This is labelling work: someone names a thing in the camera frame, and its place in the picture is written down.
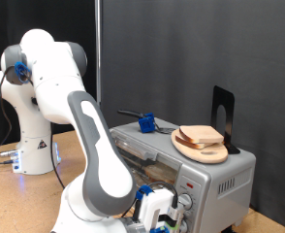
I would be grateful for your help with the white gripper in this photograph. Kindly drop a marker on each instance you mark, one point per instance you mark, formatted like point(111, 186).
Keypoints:
point(153, 207)

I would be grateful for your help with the black spatula with blue block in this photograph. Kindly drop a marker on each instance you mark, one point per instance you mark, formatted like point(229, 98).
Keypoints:
point(146, 124)

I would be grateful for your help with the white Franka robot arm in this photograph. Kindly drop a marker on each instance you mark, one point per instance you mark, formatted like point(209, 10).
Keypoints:
point(100, 168)

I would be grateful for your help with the silver oven knob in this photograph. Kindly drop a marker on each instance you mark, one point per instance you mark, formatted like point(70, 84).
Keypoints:
point(187, 200)
point(185, 225)

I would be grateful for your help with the silver toaster oven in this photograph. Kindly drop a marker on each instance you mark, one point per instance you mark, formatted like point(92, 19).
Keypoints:
point(233, 181)

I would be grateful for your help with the wooden cutting board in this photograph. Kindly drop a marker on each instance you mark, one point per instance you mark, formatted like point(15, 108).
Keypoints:
point(210, 155)

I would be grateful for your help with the black metal bookend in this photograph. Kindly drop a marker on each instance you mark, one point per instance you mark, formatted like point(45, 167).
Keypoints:
point(230, 113)

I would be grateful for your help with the dark grey backdrop curtain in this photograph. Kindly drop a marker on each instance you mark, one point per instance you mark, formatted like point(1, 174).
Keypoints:
point(197, 48)

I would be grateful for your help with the metal pole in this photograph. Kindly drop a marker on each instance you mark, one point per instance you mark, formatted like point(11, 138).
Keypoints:
point(98, 48)

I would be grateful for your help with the black backdrop curtain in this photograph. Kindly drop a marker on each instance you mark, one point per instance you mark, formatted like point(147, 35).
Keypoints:
point(52, 16)

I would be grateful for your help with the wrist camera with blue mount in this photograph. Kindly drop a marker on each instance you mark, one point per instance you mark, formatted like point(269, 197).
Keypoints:
point(170, 221)

